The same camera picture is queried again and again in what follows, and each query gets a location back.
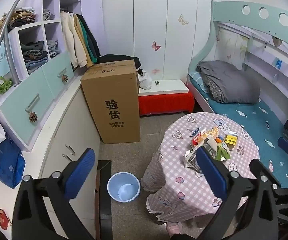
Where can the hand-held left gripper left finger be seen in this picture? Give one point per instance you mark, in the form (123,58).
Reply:
(80,173)

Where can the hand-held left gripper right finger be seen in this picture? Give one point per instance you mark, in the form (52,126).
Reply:
(210,172)

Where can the green wrapper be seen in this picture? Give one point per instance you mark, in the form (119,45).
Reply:
(222,153)

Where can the white paper carton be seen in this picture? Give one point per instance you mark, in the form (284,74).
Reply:
(189,158)

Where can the red packet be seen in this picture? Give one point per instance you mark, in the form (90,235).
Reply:
(197,140)

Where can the yellow box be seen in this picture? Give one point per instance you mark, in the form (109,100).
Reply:
(230,140)

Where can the blue and white box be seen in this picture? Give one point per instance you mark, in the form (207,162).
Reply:
(232,133)

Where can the blue pen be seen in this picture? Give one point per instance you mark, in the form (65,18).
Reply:
(195,131)

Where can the blue plastic waste bin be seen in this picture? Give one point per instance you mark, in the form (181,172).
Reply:
(124,192)

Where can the pink checked tablecloth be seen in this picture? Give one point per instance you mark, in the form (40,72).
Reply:
(173,155)

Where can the white and teal wardrobe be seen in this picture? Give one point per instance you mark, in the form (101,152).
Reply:
(59,135)

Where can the dark wooden board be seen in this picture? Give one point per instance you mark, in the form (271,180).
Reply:
(104,220)

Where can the blue printed bedsheet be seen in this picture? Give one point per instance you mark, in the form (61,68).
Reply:
(246,115)

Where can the pink slipper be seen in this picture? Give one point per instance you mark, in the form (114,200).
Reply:
(174,228)

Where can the person's black trouser leg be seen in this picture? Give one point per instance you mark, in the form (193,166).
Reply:
(181,237)

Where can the pine cone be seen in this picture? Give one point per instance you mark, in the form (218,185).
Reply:
(65,78)
(33,117)

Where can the blue shopping bag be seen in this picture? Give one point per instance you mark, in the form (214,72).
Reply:
(4,162)

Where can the plaid blanket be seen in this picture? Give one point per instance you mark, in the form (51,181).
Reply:
(215,90)

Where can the grey quilt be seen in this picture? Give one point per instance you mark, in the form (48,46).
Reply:
(233,85)

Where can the red bench with white top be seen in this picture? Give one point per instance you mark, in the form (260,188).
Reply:
(164,102)

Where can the tall cardboard box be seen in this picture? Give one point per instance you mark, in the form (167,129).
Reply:
(109,92)

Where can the small blue box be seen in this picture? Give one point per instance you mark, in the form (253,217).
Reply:
(277,63)

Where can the red pouch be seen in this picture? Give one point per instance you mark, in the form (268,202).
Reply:
(3,218)

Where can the blue striped pillow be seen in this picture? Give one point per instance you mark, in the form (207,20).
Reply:
(196,78)

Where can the white plastic bag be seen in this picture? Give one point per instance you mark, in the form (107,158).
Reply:
(145,80)

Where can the green hair claw clip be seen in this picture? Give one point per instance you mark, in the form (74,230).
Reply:
(5,87)

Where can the black cloth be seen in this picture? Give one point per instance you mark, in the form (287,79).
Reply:
(114,58)

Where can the tan hanging garment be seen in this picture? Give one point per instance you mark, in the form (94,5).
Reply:
(87,52)

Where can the pile of folded jeans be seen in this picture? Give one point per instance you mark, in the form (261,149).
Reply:
(53,48)

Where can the green hanging garment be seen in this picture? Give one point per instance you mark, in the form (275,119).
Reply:
(90,46)

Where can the pile of dark folded clothes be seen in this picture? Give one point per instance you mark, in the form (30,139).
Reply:
(34,52)

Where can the black hanging garment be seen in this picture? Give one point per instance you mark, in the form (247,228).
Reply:
(95,42)

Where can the teal and white bunk bed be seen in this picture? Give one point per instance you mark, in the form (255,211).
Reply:
(233,15)

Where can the small grey folded clothes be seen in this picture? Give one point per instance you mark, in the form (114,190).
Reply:
(49,15)

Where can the pile of brown folded clothes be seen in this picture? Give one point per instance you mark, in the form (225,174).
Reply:
(14,20)

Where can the pale pink butterfly wall sticker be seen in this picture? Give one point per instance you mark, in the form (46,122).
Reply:
(155,71)

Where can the red butterfly wall sticker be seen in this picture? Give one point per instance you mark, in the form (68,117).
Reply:
(156,45)

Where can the beige butterfly wall sticker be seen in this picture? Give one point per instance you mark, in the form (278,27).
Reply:
(183,19)

